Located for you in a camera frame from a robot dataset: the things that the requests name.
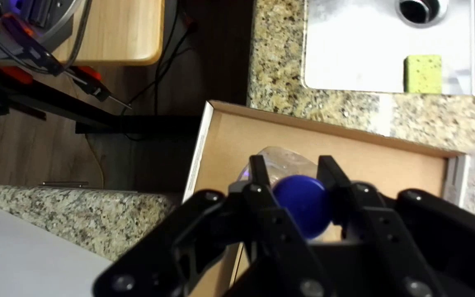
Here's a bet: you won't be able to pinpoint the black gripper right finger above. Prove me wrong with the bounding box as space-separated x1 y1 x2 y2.
315 154 475 297

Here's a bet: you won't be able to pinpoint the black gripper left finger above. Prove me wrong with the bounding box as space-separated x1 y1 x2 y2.
91 154 334 297

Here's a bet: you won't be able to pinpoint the clear water bottle blue cap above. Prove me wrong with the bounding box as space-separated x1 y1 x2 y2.
244 146 337 245

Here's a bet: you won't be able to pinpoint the shallow cardboard tray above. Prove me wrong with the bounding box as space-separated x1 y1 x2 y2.
182 99 470 297

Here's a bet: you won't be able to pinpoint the yellow sponge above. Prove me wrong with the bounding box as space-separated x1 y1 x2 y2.
403 53 446 96

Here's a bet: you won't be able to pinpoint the white sink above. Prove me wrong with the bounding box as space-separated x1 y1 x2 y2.
302 0 475 98

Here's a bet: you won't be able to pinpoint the red black bar clamp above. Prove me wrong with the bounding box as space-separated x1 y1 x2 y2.
0 10 70 86
70 63 132 111

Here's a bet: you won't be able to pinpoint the light wooden table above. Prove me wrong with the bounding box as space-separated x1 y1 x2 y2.
0 0 169 68

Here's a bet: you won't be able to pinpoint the black metal stand frame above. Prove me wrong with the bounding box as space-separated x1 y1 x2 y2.
0 65 207 137

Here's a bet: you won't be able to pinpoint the black floor cables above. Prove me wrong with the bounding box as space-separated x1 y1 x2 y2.
121 0 202 113

